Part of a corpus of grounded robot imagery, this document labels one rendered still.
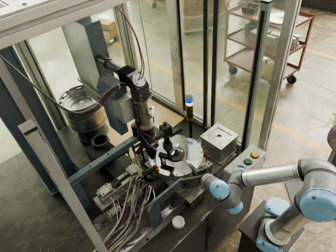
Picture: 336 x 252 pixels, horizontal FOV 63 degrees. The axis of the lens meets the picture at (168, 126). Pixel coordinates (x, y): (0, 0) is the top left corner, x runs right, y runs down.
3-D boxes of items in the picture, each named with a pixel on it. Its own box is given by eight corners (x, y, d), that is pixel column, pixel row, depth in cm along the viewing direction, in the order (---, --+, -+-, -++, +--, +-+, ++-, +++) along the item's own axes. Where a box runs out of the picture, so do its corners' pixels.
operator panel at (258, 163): (249, 158, 182) (251, 143, 172) (263, 167, 176) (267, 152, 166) (222, 184, 170) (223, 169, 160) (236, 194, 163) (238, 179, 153)
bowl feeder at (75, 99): (100, 115, 231) (87, 79, 206) (120, 132, 213) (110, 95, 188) (67, 134, 217) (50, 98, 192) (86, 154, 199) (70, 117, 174)
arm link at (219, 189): (222, 204, 116) (210, 192, 114) (211, 196, 127) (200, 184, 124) (234, 191, 117) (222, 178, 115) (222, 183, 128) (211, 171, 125)
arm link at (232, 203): (248, 195, 127) (234, 179, 124) (241, 215, 120) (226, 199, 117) (234, 197, 132) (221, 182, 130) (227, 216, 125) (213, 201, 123)
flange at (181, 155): (184, 161, 160) (184, 158, 158) (165, 161, 161) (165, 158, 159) (185, 147, 168) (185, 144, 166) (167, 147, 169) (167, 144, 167)
